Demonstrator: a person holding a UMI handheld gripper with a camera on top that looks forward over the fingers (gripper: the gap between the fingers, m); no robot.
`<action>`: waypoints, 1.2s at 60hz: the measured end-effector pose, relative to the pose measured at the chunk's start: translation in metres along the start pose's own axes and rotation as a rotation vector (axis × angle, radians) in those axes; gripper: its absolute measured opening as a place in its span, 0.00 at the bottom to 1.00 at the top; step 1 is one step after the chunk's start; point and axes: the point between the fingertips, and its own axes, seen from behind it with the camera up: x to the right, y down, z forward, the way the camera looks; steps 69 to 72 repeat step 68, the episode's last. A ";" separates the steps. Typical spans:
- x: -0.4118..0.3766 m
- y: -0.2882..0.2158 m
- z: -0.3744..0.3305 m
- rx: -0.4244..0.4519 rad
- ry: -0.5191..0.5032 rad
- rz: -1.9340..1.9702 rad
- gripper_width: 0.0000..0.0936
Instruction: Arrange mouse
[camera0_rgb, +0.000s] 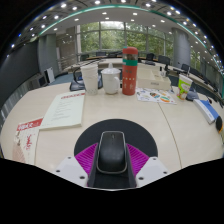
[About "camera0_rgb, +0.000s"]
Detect white cabinet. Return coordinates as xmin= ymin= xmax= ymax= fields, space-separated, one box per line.
xmin=44 ymin=66 xmax=56 ymax=84

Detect white lidded mug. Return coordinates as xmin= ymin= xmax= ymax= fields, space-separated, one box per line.
xmin=100 ymin=63 xmax=122 ymax=95

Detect red thermos bottle green band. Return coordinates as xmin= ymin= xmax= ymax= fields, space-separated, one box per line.
xmin=121 ymin=46 xmax=139 ymax=97

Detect black conference microphone unit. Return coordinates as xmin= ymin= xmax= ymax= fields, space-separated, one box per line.
xmin=185 ymin=90 xmax=200 ymax=102
xmin=69 ymin=59 xmax=104 ymax=92

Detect dark wall screen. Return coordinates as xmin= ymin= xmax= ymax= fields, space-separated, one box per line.
xmin=0 ymin=39 xmax=41 ymax=108

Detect row of dark chairs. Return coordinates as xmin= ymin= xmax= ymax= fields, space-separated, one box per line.
xmin=79 ymin=49 xmax=221 ymax=91

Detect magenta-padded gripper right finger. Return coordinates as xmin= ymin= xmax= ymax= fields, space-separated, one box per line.
xmin=123 ymin=143 xmax=170 ymax=189

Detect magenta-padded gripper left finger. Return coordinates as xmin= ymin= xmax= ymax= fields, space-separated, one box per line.
xmin=54 ymin=142 xmax=101 ymax=189

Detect long curved conference desk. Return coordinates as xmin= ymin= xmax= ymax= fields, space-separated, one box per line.
xmin=63 ymin=57 xmax=224 ymax=101

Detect grey boxy monitor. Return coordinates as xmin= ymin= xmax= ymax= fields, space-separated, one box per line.
xmin=31 ymin=73 xmax=49 ymax=89

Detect cream paper booklet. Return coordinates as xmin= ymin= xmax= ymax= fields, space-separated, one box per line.
xmin=39 ymin=89 xmax=87 ymax=131

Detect black computer mouse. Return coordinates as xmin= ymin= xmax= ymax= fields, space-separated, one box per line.
xmin=95 ymin=130 xmax=129 ymax=176

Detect white cardboard box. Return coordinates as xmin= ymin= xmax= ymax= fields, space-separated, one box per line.
xmin=136 ymin=68 xmax=173 ymax=92

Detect green printed paper cup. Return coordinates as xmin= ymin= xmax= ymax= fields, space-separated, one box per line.
xmin=176 ymin=73 xmax=194 ymax=101

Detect ceiling lights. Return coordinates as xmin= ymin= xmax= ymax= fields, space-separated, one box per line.
xmin=9 ymin=0 xmax=223 ymax=68

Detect colourful printed leaflet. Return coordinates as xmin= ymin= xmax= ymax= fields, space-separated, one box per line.
xmin=135 ymin=87 xmax=178 ymax=106

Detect red and white magazine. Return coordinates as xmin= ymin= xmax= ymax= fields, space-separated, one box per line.
xmin=12 ymin=117 xmax=44 ymax=165

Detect blue and white book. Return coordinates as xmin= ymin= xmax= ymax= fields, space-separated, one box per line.
xmin=193 ymin=98 xmax=221 ymax=125

